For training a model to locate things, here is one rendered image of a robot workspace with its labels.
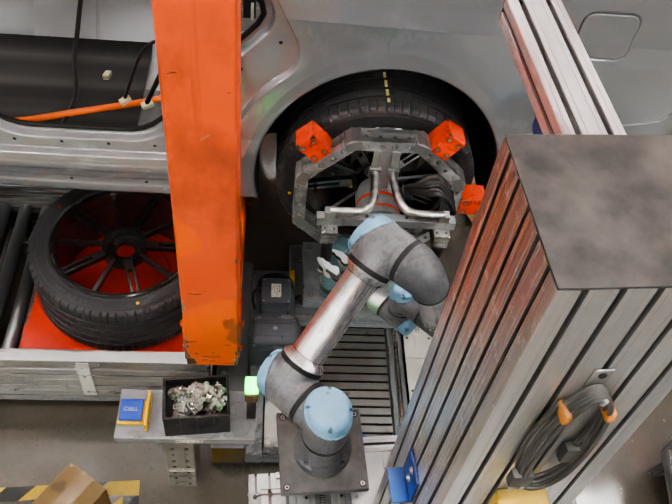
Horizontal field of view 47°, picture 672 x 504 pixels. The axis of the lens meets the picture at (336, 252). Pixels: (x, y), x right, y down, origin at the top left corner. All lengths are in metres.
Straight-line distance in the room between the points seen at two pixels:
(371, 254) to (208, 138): 0.46
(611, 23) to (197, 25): 1.22
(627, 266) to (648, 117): 1.71
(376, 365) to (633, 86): 1.44
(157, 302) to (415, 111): 1.07
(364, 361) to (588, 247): 2.22
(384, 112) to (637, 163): 1.40
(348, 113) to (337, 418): 0.96
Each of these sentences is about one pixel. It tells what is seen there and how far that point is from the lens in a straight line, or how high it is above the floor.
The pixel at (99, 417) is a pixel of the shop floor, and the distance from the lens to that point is 3.05.
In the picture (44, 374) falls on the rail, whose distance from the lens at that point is 2.83.
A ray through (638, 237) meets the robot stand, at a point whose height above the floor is 2.03.
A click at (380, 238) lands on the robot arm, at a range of 1.80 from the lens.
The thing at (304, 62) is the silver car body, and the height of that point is 1.32.
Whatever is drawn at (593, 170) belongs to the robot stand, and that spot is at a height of 2.03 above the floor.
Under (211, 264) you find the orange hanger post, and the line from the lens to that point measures 2.08.
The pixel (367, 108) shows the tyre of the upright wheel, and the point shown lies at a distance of 2.36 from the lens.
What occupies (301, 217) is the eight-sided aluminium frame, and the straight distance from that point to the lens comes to 2.56.
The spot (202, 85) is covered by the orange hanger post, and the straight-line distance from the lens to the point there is 1.65.
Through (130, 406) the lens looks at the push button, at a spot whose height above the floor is 0.48.
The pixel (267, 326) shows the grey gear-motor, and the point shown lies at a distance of 2.73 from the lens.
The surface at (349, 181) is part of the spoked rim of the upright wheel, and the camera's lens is 2.59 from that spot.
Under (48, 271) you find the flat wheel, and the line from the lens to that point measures 2.82.
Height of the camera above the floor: 2.68
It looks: 51 degrees down
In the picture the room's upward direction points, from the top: 9 degrees clockwise
